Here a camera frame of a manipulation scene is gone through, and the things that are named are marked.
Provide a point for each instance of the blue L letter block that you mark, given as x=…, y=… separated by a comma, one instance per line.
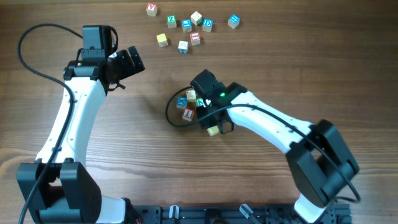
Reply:
x=186, y=25

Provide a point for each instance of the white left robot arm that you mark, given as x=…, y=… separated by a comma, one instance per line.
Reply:
x=57, y=187

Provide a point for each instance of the blue X letter block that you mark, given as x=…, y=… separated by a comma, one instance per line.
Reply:
x=181, y=102

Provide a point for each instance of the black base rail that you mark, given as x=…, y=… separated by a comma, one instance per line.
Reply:
x=278, y=214

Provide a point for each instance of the green Z letter block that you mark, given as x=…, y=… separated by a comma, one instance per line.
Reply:
x=171, y=21

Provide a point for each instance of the blue D letter block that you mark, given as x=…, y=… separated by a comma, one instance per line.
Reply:
x=207, y=25

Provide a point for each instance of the red i block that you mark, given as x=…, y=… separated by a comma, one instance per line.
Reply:
x=195, y=38
x=188, y=114

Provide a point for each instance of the red Y block far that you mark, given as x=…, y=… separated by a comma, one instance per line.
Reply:
x=151, y=9

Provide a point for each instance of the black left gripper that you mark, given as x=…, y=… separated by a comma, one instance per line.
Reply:
x=129, y=68

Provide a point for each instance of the white block green side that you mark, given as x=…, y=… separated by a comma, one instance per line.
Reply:
x=196, y=18

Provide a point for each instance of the blue top block far right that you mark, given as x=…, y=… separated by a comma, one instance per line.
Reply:
x=234, y=21

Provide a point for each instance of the yellow top block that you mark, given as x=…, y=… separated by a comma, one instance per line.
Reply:
x=212, y=131

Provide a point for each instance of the yellow S letter block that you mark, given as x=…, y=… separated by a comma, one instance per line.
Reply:
x=162, y=40

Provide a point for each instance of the white block blue 2 side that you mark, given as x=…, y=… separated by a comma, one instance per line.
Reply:
x=183, y=47

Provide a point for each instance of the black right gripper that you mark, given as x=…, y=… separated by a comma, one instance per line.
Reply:
x=209, y=123

